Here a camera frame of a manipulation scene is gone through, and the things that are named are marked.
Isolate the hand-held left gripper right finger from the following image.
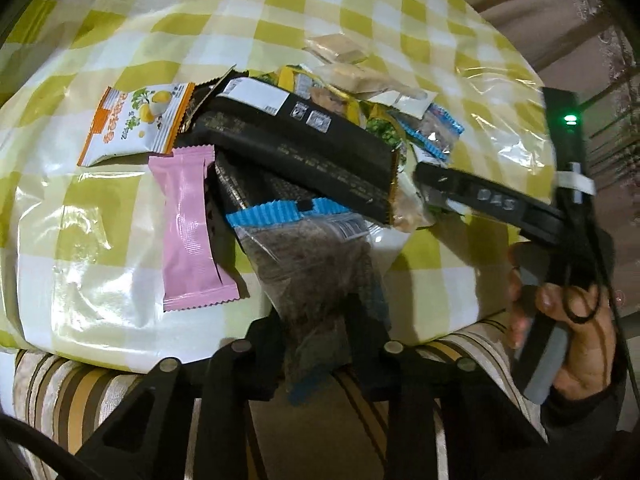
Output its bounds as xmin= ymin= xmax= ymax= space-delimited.
xmin=345 ymin=292 xmax=556 ymax=480

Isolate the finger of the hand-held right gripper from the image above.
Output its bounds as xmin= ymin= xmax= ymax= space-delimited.
xmin=414 ymin=162 xmax=468 ymax=211

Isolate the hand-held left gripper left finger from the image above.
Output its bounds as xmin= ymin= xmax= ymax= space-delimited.
xmin=75 ymin=316 xmax=288 ymax=480

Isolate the clear beige snack packet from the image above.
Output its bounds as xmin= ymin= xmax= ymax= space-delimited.
xmin=392 ymin=175 xmax=441 ymax=233

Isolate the clear blue-edged dark snack bag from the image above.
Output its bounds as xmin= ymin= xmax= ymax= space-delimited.
xmin=224 ymin=198 xmax=397 ymax=407

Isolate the yellow snack packet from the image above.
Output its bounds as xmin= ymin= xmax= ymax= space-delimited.
xmin=277 ymin=65 xmax=366 ymax=126

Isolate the person's right forearm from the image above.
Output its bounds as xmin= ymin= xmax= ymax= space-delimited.
xmin=542 ymin=385 xmax=626 ymax=443

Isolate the person's right hand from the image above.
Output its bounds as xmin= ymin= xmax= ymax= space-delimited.
xmin=506 ymin=247 xmax=618 ymax=403

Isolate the blue-edged nut packet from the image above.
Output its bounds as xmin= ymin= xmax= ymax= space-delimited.
xmin=395 ymin=102 xmax=463 ymax=163

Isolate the green pea snack packet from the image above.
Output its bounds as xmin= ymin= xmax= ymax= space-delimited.
xmin=365 ymin=110 xmax=406 ymax=151

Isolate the clear round cookie packet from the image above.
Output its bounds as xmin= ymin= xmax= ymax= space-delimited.
xmin=315 ymin=62 xmax=401 ymax=98

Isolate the pink snack packet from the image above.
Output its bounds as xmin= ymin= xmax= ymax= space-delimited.
xmin=148 ymin=144 xmax=241 ymax=313

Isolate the large black snack packet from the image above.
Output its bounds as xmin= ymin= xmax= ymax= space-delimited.
xmin=172 ymin=67 xmax=407 ymax=226

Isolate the clear square cracker packet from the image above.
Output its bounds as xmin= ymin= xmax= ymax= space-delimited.
xmin=305 ymin=35 xmax=366 ymax=66

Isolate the black ribbed snack packet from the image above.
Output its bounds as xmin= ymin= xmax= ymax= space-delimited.
xmin=212 ymin=152 xmax=321 ymax=221

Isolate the yellow checkered tablecloth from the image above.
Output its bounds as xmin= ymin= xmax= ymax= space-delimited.
xmin=0 ymin=0 xmax=558 ymax=366

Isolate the striped sofa cushion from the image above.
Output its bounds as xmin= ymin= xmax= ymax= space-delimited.
xmin=12 ymin=317 xmax=551 ymax=480

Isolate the orange white snack packet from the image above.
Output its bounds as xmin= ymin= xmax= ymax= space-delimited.
xmin=76 ymin=82 xmax=197 ymax=168

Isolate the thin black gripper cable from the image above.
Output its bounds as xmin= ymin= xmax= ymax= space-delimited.
xmin=560 ymin=195 xmax=640 ymax=411

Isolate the thick black cable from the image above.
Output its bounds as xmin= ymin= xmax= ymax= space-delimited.
xmin=0 ymin=412 xmax=86 ymax=480

